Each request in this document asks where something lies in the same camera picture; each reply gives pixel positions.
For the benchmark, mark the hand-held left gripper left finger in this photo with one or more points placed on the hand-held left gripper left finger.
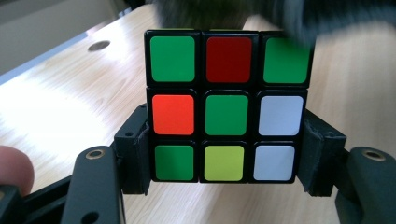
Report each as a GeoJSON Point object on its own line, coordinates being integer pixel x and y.
{"type": "Point", "coordinates": [132, 149]}

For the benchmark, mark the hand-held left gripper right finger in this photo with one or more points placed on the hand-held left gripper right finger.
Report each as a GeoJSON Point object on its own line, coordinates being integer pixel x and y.
{"type": "Point", "coordinates": [323, 158]}

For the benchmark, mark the multicoloured puzzle cube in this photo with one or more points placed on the multicoloured puzzle cube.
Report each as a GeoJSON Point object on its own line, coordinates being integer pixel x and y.
{"type": "Point", "coordinates": [227, 105]}

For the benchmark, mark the gray fluffy cloth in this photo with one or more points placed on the gray fluffy cloth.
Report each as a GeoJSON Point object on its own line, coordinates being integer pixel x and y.
{"type": "Point", "coordinates": [280, 14]}

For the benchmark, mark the dark round table grommet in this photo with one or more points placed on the dark round table grommet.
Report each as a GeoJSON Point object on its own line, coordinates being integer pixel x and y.
{"type": "Point", "coordinates": [99, 45]}

